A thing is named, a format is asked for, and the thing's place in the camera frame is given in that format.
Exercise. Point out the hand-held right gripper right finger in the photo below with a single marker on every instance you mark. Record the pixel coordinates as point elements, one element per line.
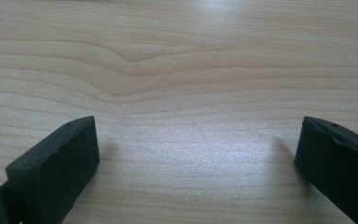
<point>338,161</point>

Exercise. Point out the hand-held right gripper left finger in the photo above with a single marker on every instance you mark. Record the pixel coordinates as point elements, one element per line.
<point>54,168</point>

